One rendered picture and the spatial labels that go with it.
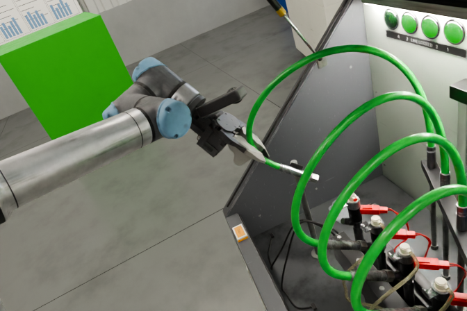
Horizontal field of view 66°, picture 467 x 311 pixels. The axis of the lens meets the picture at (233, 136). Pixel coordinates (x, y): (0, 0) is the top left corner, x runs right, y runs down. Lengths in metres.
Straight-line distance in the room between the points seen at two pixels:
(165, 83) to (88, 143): 0.27
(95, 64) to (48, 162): 3.20
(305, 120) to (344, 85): 0.15
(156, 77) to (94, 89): 3.01
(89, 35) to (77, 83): 0.47
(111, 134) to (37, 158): 0.12
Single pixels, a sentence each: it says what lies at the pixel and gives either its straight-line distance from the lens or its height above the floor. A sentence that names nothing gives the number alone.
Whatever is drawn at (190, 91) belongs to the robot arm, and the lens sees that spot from 0.84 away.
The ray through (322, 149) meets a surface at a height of 1.34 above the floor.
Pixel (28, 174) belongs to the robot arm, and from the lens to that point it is 0.62.
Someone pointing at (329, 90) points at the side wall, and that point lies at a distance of 1.05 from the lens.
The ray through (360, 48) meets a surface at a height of 1.42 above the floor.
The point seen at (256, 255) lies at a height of 0.95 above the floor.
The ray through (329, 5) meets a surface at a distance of 3.46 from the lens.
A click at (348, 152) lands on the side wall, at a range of 1.19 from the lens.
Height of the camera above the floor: 1.69
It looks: 30 degrees down
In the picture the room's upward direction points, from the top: 20 degrees counter-clockwise
